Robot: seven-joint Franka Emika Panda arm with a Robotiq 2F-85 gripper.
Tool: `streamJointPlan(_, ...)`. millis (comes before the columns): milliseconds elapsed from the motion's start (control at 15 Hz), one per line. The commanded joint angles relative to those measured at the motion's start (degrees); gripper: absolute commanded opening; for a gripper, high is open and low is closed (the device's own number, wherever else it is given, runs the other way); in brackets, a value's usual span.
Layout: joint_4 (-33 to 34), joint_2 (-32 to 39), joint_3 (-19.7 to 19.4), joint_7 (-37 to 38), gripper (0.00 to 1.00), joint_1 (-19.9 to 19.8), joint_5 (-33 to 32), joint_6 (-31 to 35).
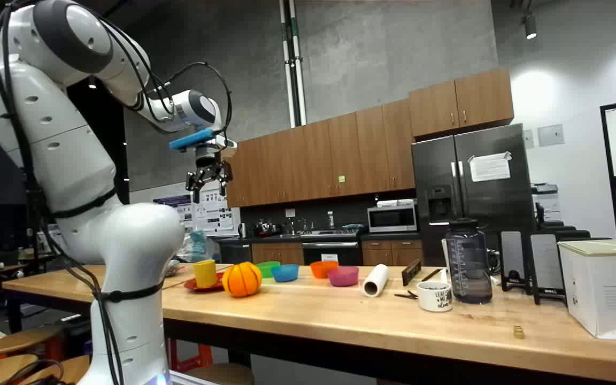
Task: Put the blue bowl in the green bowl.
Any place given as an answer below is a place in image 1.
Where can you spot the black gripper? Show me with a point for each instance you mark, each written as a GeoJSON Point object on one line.
{"type": "Point", "coordinates": [209, 163]}

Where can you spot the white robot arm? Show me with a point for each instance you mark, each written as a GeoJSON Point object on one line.
{"type": "Point", "coordinates": [118, 248]}

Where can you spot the green bowl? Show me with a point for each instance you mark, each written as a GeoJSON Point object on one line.
{"type": "Point", "coordinates": [269, 269]}

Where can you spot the orange bowl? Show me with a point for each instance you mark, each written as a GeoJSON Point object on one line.
{"type": "Point", "coordinates": [324, 269]}

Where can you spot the pink bowl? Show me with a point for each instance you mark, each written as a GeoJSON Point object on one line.
{"type": "Point", "coordinates": [342, 277]}

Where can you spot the plastic bag with contents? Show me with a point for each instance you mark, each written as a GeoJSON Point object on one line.
{"type": "Point", "coordinates": [194, 247]}

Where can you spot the yellow mug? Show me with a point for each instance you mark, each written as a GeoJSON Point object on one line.
{"type": "Point", "coordinates": [206, 275]}

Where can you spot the red plate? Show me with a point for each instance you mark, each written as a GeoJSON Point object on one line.
{"type": "Point", "coordinates": [196, 287]}

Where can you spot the orange pumpkin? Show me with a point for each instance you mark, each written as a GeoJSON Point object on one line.
{"type": "Point", "coordinates": [243, 280]}

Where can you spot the black oven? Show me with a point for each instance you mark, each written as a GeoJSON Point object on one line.
{"type": "Point", "coordinates": [345, 252]}

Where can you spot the wooden upper cabinets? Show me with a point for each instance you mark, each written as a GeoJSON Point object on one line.
{"type": "Point", "coordinates": [366, 150]}

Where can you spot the silver microwave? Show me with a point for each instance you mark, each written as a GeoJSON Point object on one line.
{"type": "Point", "coordinates": [392, 219]}

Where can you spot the paper towel roll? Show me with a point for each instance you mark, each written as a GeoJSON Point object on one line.
{"type": "Point", "coordinates": [376, 280]}

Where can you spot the black flat tool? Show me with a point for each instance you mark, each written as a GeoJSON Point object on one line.
{"type": "Point", "coordinates": [411, 270]}

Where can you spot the wooden stool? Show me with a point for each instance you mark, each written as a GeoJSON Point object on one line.
{"type": "Point", "coordinates": [40, 358]}

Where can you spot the white mug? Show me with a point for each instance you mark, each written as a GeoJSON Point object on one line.
{"type": "Point", "coordinates": [434, 295]}

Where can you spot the black refrigerator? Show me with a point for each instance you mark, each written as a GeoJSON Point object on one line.
{"type": "Point", "coordinates": [479, 175]}

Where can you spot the dark water jug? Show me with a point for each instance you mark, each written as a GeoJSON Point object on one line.
{"type": "Point", "coordinates": [469, 262]}

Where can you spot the black chair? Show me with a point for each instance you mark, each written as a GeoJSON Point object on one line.
{"type": "Point", "coordinates": [532, 262]}

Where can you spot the white box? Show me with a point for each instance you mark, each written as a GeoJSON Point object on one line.
{"type": "Point", "coordinates": [588, 273]}

